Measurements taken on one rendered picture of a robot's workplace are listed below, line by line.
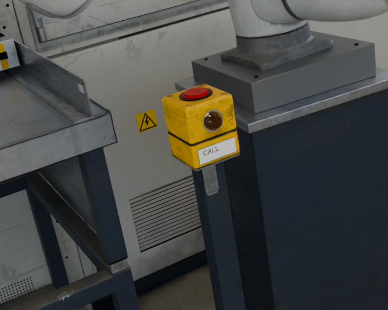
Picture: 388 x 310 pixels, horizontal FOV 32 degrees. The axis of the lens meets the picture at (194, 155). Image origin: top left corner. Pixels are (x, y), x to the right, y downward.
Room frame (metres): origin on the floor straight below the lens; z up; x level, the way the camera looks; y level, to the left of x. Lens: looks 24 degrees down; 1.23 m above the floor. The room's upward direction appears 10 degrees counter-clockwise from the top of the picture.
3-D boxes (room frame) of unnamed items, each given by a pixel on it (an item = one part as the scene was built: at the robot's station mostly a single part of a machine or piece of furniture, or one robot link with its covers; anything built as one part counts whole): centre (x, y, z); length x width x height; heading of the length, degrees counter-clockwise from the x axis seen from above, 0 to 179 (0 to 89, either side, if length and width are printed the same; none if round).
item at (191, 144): (0.96, -0.02, 0.85); 0.08 x 0.08 x 0.10; 25
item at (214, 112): (0.92, -0.04, 0.87); 0.03 x 0.01 x 0.03; 115
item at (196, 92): (0.96, -0.02, 0.90); 0.04 x 0.04 x 0.02
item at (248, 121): (1.41, -0.21, 0.74); 0.36 x 0.36 x 0.02; 20
